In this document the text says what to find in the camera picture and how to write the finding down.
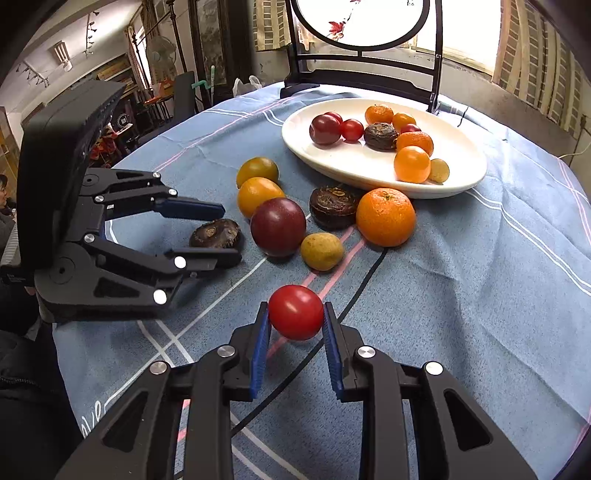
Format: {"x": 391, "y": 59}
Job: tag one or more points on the large mandarin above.
{"x": 385, "y": 217}

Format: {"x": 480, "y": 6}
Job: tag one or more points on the white plastic bag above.
{"x": 247, "y": 85}

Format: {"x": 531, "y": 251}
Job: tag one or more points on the yellow-green orange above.
{"x": 257, "y": 170}

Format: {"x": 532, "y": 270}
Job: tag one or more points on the dark brown water chestnut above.
{"x": 333, "y": 207}
{"x": 381, "y": 136}
{"x": 214, "y": 233}

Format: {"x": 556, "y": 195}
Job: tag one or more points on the white ceramic plate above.
{"x": 351, "y": 161}

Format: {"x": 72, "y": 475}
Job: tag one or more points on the window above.
{"x": 461, "y": 32}

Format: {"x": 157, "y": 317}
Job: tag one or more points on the purple passion fruit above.
{"x": 278, "y": 227}

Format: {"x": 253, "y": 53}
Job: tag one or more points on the dark red plum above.
{"x": 324, "y": 130}

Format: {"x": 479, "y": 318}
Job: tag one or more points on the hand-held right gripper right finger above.
{"x": 334, "y": 360}

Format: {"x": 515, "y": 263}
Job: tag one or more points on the small smooth orange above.
{"x": 404, "y": 120}

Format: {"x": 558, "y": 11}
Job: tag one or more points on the red cherry tomato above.
{"x": 352, "y": 130}

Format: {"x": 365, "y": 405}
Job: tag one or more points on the small yellow fruit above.
{"x": 322, "y": 251}

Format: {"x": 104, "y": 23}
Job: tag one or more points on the ceiling light fixture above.
{"x": 60, "y": 53}

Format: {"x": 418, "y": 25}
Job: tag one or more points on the brick-pattern curtain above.
{"x": 540, "y": 60}
{"x": 270, "y": 23}

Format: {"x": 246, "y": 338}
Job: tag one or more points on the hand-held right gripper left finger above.
{"x": 258, "y": 360}

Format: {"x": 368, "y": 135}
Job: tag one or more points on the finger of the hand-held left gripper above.
{"x": 207, "y": 261}
{"x": 194, "y": 210}

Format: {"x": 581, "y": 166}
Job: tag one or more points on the blue striped tablecloth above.
{"x": 461, "y": 277}

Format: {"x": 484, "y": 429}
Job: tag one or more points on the grey chair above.
{"x": 182, "y": 99}

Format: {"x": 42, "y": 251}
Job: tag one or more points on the dark framed painting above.
{"x": 210, "y": 41}

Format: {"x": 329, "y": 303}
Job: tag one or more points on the small yellow-green fruit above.
{"x": 439, "y": 170}

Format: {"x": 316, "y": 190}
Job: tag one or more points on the standing fan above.
{"x": 161, "y": 55}

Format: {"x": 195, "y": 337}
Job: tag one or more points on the small dark red tomato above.
{"x": 334, "y": 116}
{"x": 411, "y": 128}

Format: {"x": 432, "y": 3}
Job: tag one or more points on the bird painting table screen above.
{"x": 369, "y": 23}

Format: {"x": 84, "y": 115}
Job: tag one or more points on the small mandarin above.
{"x": 378, "y": 114}
{"x": 418, "y": 141}

